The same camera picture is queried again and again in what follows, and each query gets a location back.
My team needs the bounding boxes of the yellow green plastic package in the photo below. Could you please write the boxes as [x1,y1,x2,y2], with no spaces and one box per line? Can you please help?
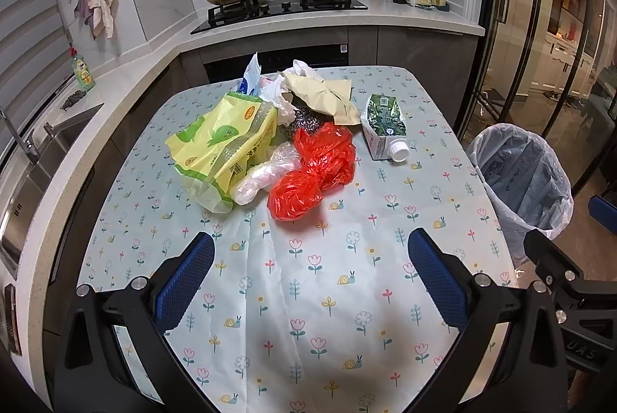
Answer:
[165,93,278,214]

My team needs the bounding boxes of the clear plastic bag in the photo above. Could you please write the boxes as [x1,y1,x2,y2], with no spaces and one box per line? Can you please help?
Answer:
[230,142,300,205]

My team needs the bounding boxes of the green white milk carton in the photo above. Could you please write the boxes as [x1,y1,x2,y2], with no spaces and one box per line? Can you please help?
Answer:
[361,93,410,164]

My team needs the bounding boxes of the red plastic bag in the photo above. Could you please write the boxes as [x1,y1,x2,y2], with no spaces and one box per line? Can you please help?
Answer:
[267,121,356,222]

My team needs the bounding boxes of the steel wool scrubber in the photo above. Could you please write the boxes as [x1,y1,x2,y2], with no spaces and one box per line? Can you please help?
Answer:
[280,99,332,140]

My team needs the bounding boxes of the trash bin with clear liner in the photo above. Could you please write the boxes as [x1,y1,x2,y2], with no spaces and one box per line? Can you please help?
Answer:
[467,123,574,266]

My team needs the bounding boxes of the steel kitchen sink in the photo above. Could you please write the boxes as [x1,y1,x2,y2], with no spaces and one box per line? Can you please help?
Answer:
[1,104,103,278]

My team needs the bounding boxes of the floral patterned tablecloth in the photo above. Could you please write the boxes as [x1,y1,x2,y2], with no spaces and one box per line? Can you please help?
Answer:
[78,66,516,412]

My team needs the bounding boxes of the chrome faucet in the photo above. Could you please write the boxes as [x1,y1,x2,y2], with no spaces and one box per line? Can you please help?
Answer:
[0,109,40,164]

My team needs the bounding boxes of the glass sliding door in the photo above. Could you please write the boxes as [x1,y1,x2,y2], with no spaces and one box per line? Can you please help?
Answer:
[457,0,616,198]

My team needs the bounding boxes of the green dish soap bottle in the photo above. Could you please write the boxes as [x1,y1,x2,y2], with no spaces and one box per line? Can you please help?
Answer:
[69,47,95,93]

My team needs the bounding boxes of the blue white wrapper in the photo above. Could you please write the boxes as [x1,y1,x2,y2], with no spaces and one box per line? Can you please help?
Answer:
[236,53,261,96]

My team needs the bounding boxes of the crumpled white tissue front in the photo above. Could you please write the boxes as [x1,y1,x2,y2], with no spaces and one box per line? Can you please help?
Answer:
[258,74,296,126]

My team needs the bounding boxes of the crumpled white tissue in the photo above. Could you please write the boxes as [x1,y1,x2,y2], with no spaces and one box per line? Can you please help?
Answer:
[258,74,296,126]
[287,60,322,80]

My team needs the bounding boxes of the beige paper envelope front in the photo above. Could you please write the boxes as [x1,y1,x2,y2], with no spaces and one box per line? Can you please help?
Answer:
[282,69,361,126]

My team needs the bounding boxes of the crumpled white tissue back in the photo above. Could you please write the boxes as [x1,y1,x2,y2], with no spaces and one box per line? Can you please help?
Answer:
[287,60,322,80]

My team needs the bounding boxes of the built-in black oven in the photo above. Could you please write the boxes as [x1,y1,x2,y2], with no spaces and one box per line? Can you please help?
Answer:
[203,44,349,83]

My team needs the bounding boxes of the hanging pink white cloths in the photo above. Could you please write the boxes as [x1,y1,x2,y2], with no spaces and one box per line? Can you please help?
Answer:
[74,0,117,39]

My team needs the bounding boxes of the black gas stove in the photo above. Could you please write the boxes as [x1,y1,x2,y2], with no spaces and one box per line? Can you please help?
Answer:
[190,0,368,35]

